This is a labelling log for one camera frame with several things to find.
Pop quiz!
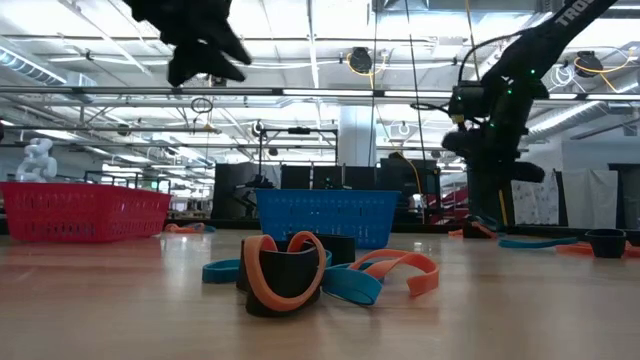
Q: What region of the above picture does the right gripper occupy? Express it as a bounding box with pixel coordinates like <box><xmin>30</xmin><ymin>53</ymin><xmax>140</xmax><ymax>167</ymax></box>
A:
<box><xmin>442</xmin><ymin>82</ymin><xmax>547</xmax><ymax>185</ymax></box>

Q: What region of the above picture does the black rig frame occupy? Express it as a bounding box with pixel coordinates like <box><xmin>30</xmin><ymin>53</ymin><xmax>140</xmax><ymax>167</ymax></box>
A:
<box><xmin>257</xmin><ymin>127</ymin><xmax>340</xmax><ymax>191</ymax></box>

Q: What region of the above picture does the white pillar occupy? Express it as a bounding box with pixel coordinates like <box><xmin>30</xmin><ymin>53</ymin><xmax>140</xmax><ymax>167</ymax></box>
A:
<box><xmin>339</xmin><ymin>104</ymin><xmax>376</xmax><ymax>166</ymax></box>

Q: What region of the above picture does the blue plastic basket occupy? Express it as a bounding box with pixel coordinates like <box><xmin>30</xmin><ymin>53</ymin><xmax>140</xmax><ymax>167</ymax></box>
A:
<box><xmin>254</xmin><ymin>188</ymin><xmax>403</xmax><ymax>250</ymax></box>

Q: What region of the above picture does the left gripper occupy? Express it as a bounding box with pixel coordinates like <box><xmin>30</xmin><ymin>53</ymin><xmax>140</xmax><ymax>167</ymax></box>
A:
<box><xmin>122</xmin><ymin>0</ymin><xmax>254</xmax><ymax>89</ymax></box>

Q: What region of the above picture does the white leaf-print curtain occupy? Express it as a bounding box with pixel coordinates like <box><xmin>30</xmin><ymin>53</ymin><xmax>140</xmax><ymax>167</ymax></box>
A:
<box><xmin>512</xmin><ymin>172</ymin><xmax>560</xmax><ymax>226</ymax></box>

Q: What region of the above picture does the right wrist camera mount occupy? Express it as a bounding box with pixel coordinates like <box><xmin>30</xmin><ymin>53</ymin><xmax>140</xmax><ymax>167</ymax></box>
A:
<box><xmin>447</xmin><ymin>82</ymin><xmax>496</xmax><ymax>124</ymax></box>

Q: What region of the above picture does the wide black rubber band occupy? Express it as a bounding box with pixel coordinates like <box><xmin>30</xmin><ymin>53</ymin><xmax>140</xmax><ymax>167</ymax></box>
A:
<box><xmin>235</xmin><ymin>238</ymin><xmax>324</xmax><ymax>319</ymax></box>
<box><xmin>287</xmin><ymin>232</ymin><xmax>357</xmax><ymax>266</ymax></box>
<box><xmin>462</xmin><ymin>217</ymin><xmax>496</xmax><ymax>240</ymax></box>
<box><xmin>584</xmin><ymin>228</ymin><xmax>628</xmax><ymax>259</ymax></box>

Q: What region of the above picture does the red plastic basket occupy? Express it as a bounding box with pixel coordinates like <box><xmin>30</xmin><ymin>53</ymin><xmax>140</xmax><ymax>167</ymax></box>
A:
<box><xmin>0</xmin><ymin>181</ymin><xmax>173</xmax><ymax>245</ymax></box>

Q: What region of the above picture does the black ceiling cable reel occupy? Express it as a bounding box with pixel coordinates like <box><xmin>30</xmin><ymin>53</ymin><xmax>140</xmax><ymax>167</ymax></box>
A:
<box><xmin>348</xmin><ymin>46</ymin><xmax>374</xmax><ymax>75</ymax></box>
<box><xmin>574</xmin><ymin>49</ymin><xmax>604</xmax><ymax>79</ymax></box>

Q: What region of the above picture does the black partition panel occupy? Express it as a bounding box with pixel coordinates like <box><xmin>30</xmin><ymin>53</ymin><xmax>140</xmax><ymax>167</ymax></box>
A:
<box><xmin>213</xmin><ymin>162</ymin><xmax>281</xmax><ymax>221</ymax></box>

